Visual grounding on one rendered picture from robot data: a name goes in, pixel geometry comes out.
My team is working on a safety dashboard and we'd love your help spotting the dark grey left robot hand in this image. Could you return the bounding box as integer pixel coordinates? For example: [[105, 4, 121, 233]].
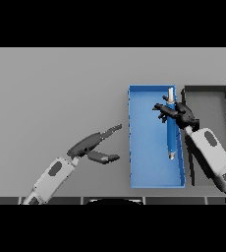
[[66, 123, 123, 164]]

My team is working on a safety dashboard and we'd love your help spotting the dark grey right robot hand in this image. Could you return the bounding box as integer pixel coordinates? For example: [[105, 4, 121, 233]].
[[151, 94, 200, 130]]

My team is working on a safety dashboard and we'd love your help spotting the dark grey bin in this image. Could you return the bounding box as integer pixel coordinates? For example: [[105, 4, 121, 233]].
[[180, 85, 226, 187]]

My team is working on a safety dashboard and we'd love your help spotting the blue bin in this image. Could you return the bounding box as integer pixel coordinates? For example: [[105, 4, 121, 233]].
[[127, 84, 187, 190]]

